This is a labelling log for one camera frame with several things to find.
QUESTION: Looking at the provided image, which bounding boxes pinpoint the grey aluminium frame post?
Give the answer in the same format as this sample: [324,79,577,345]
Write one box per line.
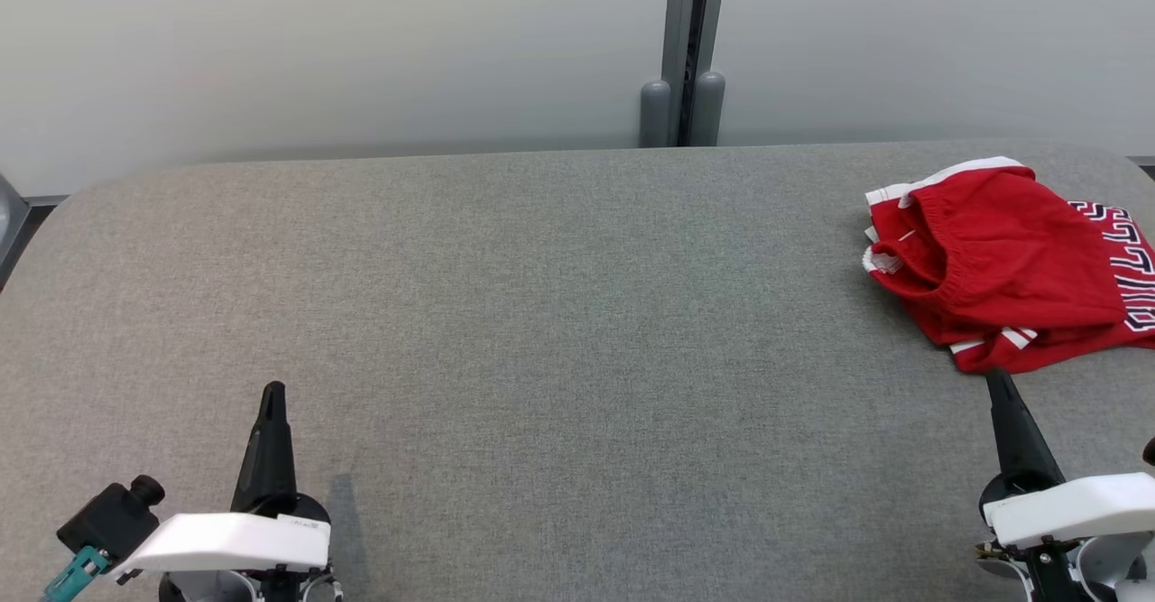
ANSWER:
[0,173,57,289]

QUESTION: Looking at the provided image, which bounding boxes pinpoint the aluminium partition post twin feet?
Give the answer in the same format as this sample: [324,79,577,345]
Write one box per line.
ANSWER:
[639,0,730,149]

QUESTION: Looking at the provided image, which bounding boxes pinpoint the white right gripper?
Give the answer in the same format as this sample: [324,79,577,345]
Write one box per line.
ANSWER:
[975,367,1155,602]

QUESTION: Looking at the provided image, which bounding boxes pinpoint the teal cable connector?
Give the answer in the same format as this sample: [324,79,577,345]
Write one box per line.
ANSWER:
[41,546,111,602]

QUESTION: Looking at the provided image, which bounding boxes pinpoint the red basketball shorts number 23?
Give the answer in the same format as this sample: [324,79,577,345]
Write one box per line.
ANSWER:
[868,158,1155,355]

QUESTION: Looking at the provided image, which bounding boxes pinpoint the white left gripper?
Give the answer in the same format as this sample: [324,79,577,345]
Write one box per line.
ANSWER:
[110,382,344,602]

